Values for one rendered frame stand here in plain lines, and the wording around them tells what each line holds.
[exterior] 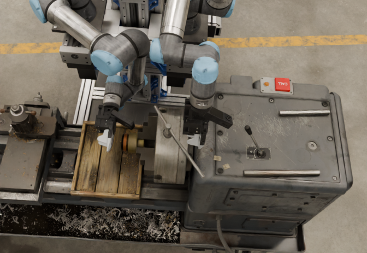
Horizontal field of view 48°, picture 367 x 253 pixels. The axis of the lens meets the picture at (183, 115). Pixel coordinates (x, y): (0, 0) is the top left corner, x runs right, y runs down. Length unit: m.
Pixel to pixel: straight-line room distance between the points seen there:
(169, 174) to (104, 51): 0.53
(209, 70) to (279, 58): 2.30
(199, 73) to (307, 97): 0.68
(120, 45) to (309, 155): 0.82
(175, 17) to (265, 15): 2.43
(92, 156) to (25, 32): 1.86
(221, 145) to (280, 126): 0.25
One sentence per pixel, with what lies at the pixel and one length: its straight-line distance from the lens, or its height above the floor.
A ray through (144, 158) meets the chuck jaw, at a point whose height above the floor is 1.11.
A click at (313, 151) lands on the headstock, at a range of 1.67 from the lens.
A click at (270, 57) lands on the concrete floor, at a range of 3.46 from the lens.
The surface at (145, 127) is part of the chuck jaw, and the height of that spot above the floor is 1.16.
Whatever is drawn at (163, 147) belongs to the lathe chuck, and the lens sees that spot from 1.60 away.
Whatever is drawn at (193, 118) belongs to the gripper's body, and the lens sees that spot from 1.35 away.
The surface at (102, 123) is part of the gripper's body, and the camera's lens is 1.79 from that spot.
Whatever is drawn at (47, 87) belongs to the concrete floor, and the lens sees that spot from 3.27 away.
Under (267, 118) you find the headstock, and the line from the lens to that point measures 1.67.
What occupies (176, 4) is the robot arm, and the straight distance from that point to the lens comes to 1.37.
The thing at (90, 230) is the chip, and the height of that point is 0.56.
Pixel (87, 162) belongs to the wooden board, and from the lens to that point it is 1.97.
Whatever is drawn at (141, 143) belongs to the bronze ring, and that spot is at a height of 1.11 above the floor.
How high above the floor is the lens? 2.68
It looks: 61 degrees down
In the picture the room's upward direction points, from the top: 7 degrees clockwise
